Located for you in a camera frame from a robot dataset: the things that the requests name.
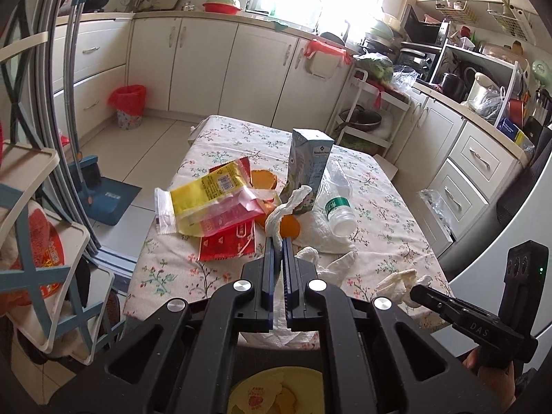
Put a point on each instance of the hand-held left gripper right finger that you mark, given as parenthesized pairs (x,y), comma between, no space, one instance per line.
(288,269)

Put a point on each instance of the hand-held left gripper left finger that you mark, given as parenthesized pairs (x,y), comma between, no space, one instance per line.
(269,269)

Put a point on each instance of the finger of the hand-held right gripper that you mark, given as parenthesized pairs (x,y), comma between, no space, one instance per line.
(433,299)

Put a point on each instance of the twisted white tissue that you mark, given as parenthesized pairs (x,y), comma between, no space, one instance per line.
(287,207)

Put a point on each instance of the yellow trash bin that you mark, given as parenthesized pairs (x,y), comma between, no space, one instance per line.
(263,390)

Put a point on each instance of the red-bagged trash bin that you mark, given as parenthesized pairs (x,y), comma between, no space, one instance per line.
(128,105)

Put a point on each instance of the person's right hand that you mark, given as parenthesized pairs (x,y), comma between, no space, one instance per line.
(489,375)

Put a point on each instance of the crumpled white tissue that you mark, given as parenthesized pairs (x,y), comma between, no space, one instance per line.
(399,284)
(332,265)
(280,338)

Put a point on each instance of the flat red wrapper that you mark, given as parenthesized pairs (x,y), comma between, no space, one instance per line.
(226,243)

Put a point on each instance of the small orange peel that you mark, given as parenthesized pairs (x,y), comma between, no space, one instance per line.
(264,218)

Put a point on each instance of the pink clear plastic wrapper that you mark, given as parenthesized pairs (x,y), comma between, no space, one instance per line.
(233,218)

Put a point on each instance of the clear plastic bottle green label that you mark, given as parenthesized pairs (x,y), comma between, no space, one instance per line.
(338,200)

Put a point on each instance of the bowl-shaped orange peel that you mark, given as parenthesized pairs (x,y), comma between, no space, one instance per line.
(263,180)

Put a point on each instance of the floral tablecloth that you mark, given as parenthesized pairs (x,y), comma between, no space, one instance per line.
(379,224)

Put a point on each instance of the yellow clear snack bag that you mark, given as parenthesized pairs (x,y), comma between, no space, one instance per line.
(202,198)

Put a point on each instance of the red orange snack wrapper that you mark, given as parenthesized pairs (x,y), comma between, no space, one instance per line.
(241,164)

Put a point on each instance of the blue grey milk carton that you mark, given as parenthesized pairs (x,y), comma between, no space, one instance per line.
(308,159)

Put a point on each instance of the white counter cabinet with drawers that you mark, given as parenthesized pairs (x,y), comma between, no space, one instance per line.
(470,168)

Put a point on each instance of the dark pan with lid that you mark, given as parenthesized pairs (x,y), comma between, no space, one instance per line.
(360,121)

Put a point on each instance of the blue dustpan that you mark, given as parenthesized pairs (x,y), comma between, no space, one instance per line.
(110,196)

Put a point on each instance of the white kitchen trolley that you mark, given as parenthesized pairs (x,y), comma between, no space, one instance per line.
(366,103)

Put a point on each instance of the blue box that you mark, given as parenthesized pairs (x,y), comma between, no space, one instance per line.
(511,129)

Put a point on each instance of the crinkled clear plastic bag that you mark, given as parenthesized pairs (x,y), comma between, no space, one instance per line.
(489,103)

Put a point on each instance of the white base cabinet with doors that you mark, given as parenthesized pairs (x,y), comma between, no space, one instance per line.
(224,64)

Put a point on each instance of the black pot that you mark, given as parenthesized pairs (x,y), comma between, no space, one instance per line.
(453,86)

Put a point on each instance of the white electric kettle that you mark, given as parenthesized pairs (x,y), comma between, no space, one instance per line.
(481,88)

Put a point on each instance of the bag of green vegetables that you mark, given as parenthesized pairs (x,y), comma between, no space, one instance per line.
(375,67)

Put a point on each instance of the red bag on door holder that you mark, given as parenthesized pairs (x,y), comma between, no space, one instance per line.
(325,51)

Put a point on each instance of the red white plastic bag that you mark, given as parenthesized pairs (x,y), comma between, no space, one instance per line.
(39,241)

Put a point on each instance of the black toaster oven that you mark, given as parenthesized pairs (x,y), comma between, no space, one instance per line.
(416,62)

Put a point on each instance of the white countertop shelf rack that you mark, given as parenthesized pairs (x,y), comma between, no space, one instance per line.
(478,51)

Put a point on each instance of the white drawer cabinet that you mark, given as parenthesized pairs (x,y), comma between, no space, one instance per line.
(95,64)

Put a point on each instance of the red basin green lid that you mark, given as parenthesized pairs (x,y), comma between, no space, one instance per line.
(222,4)

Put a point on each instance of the black microwave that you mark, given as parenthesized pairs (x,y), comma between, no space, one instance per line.
(425,28)

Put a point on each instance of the beige shelf rack blue frame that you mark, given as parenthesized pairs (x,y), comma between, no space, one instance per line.
(26,168)

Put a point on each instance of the grey sliding door frame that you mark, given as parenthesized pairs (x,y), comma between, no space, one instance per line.
(60,108)

